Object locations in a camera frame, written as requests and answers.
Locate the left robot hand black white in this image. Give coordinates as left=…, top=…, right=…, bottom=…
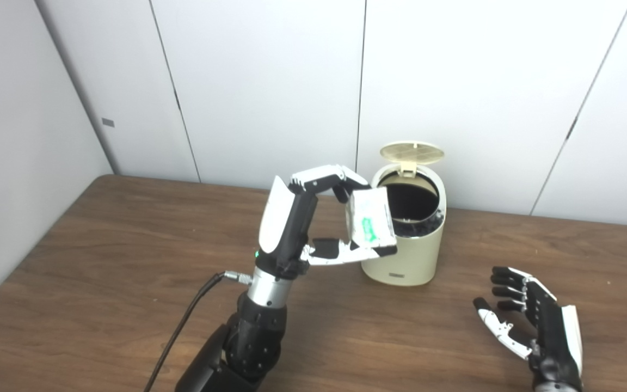
left=258, top=164, right=398, bottom=279

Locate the green white milk carton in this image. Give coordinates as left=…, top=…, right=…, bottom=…
left=346, top=188, right=397, bottom=251

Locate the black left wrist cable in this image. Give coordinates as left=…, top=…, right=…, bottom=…
left=144, top=271, right=253, bottom=392

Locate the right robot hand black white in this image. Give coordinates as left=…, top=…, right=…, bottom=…
left=473, top=266, right=585, bottom=392

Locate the cream-colored bin body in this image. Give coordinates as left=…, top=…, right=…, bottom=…
left=361, top=162, right=447, bottom=287

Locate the cream round bin lid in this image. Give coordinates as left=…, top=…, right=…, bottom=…
left=380, top=141, right=445, bottom=177

